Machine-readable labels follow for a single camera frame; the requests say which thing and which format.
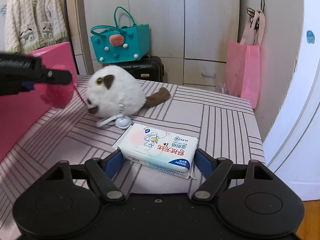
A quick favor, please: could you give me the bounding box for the white panda plush toy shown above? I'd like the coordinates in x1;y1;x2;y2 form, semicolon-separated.
86;65;170;118

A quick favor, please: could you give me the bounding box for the blue round sticker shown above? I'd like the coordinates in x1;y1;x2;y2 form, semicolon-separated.
306;30;315;44

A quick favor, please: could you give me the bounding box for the black suitcase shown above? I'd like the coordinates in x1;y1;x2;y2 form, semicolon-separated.
101;55;164;83

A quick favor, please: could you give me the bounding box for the white tissue pack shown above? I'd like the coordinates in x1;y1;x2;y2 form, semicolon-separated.
113;124;199;179

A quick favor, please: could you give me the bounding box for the grey wooden wardrobe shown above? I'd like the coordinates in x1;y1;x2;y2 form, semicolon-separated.
75;0;304;136

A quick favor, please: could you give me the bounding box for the red fluffy pom-pom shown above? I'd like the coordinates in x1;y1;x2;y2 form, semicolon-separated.
34;71;86;109

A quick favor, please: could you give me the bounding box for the white door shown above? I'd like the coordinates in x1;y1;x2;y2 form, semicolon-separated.
263;0;319;201

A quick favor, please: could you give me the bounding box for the striped pink tablecloth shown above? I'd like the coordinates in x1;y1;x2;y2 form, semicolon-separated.
1;76;265;239

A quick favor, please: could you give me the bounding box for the white knit cardigan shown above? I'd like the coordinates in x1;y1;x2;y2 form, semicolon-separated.
4;0;68;54

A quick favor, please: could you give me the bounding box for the pink paper shopping bag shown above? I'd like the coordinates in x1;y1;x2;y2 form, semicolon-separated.
224;10;265;109

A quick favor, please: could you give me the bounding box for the black clothes rack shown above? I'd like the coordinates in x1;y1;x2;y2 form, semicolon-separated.
62;0;75;53

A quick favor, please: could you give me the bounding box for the teal felt tote bag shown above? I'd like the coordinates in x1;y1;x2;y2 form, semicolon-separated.
90;6;151;64

